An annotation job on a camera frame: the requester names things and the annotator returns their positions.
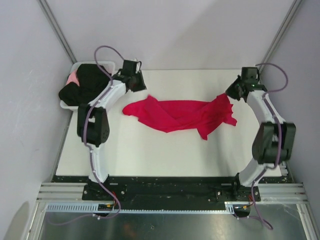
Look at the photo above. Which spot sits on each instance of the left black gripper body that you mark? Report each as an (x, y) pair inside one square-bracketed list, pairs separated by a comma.
[(138, 82)]

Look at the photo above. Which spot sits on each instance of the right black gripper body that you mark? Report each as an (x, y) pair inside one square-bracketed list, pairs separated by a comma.
[(234, 90)]

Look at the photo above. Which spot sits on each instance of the red t shirt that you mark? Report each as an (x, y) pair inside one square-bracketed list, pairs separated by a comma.
[(177, 115)]

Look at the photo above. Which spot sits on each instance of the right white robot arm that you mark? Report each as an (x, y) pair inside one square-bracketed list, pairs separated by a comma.
[(273, 143)]

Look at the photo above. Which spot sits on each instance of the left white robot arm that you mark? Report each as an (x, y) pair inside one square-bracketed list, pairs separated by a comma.
[(92, 118)]

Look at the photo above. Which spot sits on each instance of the white plastic basket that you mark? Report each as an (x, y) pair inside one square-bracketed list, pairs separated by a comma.
[(75, 105)]

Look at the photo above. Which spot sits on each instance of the black t shirt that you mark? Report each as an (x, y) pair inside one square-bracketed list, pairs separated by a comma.
[(82, 85)]

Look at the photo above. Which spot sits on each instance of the pink t shirt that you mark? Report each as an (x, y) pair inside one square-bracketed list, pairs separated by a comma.
[(72, 78)]

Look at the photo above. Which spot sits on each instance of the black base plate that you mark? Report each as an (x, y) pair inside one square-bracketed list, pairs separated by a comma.
[(157, 193)]

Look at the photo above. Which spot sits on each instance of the grey slotted cable duct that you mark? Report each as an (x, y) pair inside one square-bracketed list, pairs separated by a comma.
[(98, 208)]

